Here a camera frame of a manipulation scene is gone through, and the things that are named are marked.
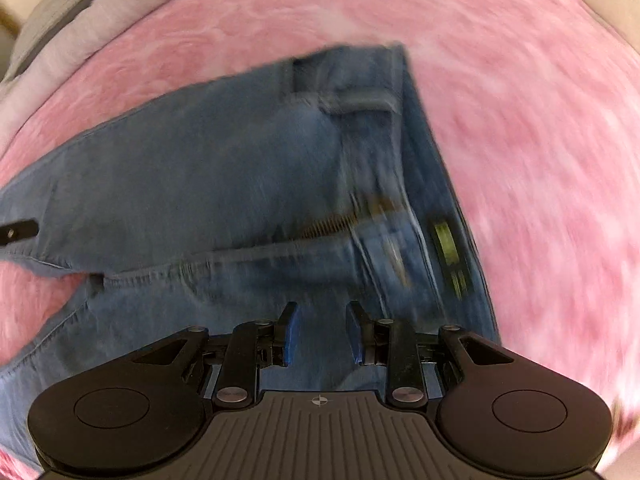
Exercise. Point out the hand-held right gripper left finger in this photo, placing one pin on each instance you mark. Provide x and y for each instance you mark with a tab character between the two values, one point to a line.
292	336

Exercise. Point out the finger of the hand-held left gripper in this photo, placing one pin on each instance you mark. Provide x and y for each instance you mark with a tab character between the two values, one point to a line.
20	232

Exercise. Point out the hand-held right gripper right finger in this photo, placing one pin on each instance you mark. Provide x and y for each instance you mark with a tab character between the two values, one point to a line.
354	336

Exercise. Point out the blue towel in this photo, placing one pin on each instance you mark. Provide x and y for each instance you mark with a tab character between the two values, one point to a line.
210	180

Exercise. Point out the lilac striped quilt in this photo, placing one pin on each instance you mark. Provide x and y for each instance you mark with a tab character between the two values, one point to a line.
75	25

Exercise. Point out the pink rose-print blanket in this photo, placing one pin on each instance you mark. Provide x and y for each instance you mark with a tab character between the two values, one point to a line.
525	170

